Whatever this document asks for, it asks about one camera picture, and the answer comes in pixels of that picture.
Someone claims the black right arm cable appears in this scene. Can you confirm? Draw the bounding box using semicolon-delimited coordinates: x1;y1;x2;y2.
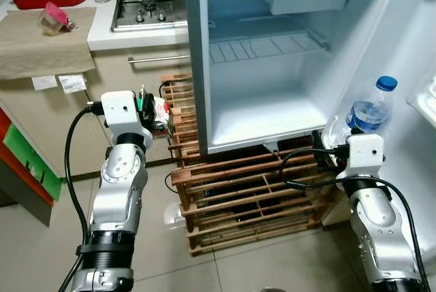
279;146;431;289

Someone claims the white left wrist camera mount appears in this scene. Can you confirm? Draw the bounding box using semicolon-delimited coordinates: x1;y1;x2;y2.
102;91;155;133

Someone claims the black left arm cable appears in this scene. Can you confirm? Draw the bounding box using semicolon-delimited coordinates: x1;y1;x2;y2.
59;101;104;292

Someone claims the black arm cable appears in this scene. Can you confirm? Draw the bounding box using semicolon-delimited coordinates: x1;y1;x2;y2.
59;101;104;292
279;146;431;289

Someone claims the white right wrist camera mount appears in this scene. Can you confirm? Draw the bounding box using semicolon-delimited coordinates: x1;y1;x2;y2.
347;133;384;179

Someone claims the mini fridge door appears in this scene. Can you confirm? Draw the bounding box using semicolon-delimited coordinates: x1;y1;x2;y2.
326;0;436;260

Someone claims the green and orange shelf unit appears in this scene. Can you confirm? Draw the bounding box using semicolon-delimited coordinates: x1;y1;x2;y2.
0;107;63;206

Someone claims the steel cabinet handle bar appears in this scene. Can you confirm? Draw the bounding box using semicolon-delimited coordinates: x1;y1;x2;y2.
127;53;192;67

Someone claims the wooden slatted rack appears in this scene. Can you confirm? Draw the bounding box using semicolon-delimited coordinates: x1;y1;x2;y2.
160;72;343;257

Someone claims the white paper label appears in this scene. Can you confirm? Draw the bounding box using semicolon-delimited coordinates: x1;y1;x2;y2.
31;75;59;91
59;74;89;95

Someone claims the grey mini fridge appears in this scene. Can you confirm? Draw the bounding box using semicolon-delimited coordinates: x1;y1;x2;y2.
183;0;413;157

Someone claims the beige cloth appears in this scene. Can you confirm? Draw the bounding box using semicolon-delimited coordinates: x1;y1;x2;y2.
0;7;98;81

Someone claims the clear blue-capped water bottle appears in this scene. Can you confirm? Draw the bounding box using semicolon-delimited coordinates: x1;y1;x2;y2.
324;75;399;151

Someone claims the white red green carton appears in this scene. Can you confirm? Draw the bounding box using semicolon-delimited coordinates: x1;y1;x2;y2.
143;96;172;130

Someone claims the steel gas hob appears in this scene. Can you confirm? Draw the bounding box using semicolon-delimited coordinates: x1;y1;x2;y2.
110;0;189;33

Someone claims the pink-lidded clear container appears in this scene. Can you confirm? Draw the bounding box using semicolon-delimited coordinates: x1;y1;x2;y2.
38;2;78;37

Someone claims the beige kitchen cabinet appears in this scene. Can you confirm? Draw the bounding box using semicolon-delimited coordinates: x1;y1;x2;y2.
0;44;196;178

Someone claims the white wire fridge shelf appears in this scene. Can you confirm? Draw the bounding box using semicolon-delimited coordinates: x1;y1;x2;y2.
207;29;330;66

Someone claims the white fridge door shelf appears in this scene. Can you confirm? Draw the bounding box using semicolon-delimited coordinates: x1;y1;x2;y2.
407;73;436;127

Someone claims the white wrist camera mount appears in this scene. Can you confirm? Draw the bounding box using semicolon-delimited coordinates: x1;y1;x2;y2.
347;133;384;179
102;91;155;133

